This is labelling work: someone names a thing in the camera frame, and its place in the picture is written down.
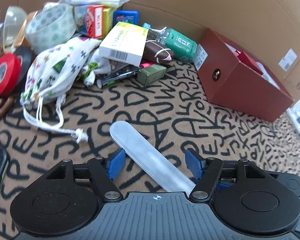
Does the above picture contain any large red white gift box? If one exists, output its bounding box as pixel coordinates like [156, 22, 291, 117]
[235, 50, 263, 75]

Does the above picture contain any cardboard backdrop wall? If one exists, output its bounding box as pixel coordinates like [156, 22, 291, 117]
[0, 0, 300, 100]

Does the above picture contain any red playing card box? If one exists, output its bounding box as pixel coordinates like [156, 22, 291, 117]
[84, 5, 104, 38]

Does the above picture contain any red tape roll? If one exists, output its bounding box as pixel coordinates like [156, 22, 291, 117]
[0, 53, 21, 96]

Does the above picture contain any green patterned tape roll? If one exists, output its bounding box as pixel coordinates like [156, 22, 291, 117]
[25, 3, 76, 54]

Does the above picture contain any olive green small box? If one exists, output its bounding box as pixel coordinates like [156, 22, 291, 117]
[136, 64, 166, 86]

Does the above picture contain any blue floss box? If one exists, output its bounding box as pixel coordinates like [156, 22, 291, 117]
[113, 10, 139, 26]

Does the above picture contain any yellow small box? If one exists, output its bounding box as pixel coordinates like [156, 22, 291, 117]
[102, 7, 113, 38]

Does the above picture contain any patterned letter table mat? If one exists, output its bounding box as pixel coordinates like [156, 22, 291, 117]
[0, 62, 300, 239]

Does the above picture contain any dark red storage box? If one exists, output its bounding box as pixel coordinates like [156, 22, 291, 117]
[193, 29, 293, 122]

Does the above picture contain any yellow white medicine box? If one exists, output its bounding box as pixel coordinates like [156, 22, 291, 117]
[99, 22, 148, 67]

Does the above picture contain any brown football shaped pouch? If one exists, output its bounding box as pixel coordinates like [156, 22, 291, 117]
[142, 40, 174, 64]

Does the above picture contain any green label water bottle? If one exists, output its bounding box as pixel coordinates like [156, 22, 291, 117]
[142, 23, 197, 63]

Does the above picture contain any frosted white case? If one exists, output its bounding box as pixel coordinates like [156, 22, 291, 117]
[109, 121, 195, 195]

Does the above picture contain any black pen pack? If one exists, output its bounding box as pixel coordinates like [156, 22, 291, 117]
[96, 64, 141, 88]

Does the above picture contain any white patterned drawstring bag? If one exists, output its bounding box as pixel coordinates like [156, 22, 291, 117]
[20, 37, 101, 143]

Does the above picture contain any clear glass ball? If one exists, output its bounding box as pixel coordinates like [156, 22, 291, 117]
[3, 6, 27, 47]

